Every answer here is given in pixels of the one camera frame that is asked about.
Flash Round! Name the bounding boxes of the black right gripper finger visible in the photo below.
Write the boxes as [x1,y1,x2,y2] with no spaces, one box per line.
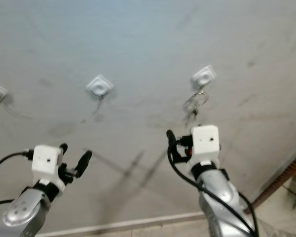
[166,129,183,164]

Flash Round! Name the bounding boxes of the white baseboard strip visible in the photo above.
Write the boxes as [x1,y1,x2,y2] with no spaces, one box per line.
[47,211,208,237]

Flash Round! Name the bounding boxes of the red brick door pillar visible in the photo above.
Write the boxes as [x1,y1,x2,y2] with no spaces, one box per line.
[249,151,296,208]

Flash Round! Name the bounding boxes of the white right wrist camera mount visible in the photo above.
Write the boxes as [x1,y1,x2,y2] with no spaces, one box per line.
[190,124,222,167]

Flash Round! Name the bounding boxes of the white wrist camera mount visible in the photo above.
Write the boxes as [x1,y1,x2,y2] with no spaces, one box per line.
[190,124,222,167]
[32,144,65,192]

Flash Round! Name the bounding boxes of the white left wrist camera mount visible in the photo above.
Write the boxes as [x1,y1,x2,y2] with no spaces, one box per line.
[32,144,65,192]

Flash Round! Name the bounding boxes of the silver keys on large ring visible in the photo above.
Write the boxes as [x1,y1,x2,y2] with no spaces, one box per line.
[183,90,209,124]

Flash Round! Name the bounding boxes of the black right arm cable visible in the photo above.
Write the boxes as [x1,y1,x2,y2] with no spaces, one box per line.
[167,148,259,237]

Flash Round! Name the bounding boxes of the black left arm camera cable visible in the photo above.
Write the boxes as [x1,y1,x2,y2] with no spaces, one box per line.
[0,150,34,176]

